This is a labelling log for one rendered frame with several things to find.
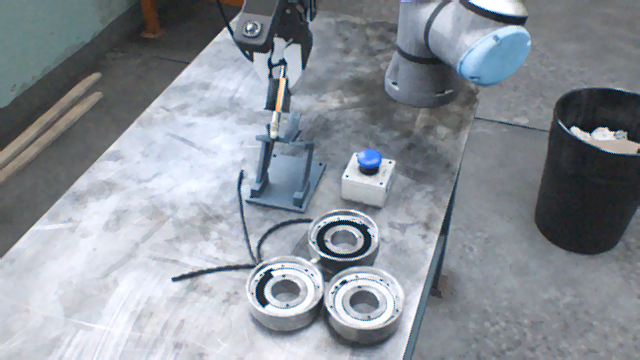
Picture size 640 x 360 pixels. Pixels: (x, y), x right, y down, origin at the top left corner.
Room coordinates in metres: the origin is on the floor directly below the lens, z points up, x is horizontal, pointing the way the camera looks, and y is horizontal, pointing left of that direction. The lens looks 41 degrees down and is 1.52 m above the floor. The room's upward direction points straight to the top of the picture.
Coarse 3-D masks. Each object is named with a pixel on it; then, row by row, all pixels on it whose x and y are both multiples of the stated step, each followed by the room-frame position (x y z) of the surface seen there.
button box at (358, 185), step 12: (348, 168) 0.81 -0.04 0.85; (360, 168) 0.80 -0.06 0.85; (384, 168) 0.81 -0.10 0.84; (348, 180) 0.78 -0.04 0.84; (360, 180) 0.78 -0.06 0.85; (372, 180) 0.78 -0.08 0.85; (384, 180) 0.78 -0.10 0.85; (348, 192) 0.78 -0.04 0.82; (360, 192) 0.77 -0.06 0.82; (372, 192) 0.77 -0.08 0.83; (384, 192) 0.77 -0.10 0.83; (372, 204) 0.77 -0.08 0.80
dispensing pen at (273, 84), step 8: (280, 72) 0.82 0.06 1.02; (272, 80) 0.80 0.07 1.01; (272, 88) 0.80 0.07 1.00; (272, 96) 0.79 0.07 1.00; (272, 104) 0.78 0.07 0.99; (272, 112) 0.79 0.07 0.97; (280, 112) 0.79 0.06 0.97; (272, 120) 0.78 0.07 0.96; (272, 128) 0.78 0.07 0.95; (272, 136) 0.77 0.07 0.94; (272, 144) 0.76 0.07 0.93
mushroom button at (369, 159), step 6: (366, 150) 0.82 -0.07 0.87; (372, 150) 0.82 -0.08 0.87; (360, 156) 0.80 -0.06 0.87; (366, 156) 0.80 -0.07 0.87; (372, 156) 0.80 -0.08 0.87; (378, 156) 0.80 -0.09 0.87; (360, 162) 0.79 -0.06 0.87; (366, 162) 0.79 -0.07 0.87; (372, 162) 0.79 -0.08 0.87; (378, 162) 0.79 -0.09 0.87; (366, 168) 0.80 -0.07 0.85; (372, 168) 0.79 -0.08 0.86
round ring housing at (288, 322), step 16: (288, 256) 0.62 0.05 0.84; (256, 272) 0.60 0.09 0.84; (304, 272) 0.60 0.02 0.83; (320, 272) 0.59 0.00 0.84; (272, 288) 0.58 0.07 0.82; (288, 288) 0.59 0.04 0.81; (304, 288) 0.57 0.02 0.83; (320, 288) 0.57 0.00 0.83; (256, 304) 0.54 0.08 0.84; (272, 304) 0.55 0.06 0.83; (288, 304) 0.55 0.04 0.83; (320, 304) 0.55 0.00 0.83; (272, 320) 0.52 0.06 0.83; (288, 320) 0.52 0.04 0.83; (304, 320) 0.52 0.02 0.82
